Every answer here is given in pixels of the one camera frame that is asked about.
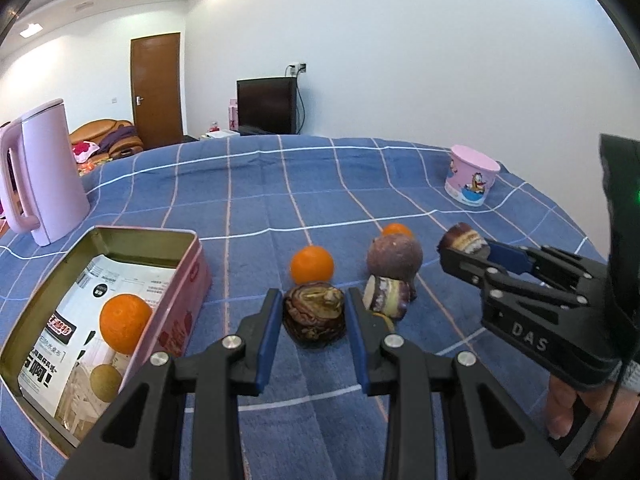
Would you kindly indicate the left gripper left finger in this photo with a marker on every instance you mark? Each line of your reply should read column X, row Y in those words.
column 139, row 435

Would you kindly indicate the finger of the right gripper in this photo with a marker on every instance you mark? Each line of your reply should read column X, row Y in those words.
column 524, row 290
column 545, row 263

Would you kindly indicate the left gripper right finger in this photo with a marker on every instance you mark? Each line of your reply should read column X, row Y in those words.
column 487, row 434

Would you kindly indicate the yellow-green kiwi fruit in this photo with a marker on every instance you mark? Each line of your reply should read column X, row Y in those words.
column 105, row 381

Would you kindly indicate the round purple passion fruit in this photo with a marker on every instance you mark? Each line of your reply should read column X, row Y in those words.
column 397, row 256

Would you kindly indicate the small orange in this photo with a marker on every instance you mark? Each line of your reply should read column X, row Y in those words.
column 397, row 228
column 311, row 264

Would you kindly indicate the large orange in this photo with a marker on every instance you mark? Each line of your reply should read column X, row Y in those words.
column 123, row 319

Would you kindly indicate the pink cartoon mug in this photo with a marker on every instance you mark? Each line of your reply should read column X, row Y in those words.
column 471, row 175

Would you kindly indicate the printed paper leaflet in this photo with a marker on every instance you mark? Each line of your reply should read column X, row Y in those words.
column 55, row 377

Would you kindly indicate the pink rectangular tin box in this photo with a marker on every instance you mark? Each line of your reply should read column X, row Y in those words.
column 171, row 324

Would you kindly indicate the blue checked tablecloth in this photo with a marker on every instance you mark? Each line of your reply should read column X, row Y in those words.
column 255, row 201

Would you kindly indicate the pink electric kettle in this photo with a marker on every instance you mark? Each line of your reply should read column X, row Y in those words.
column 41, row 192

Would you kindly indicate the black television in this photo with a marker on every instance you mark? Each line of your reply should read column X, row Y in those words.
column 267, row 105

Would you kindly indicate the pink floral cushion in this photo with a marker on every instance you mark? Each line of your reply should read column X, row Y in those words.
column 84, row 150

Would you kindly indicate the tv stand with clutter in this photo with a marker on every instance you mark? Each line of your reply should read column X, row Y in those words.
column 224, row 134

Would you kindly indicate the brown wooden door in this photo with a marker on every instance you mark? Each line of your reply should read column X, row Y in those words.
column 155, row 89

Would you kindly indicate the wall power socket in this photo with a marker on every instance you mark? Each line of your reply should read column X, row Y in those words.
column 294, row 69

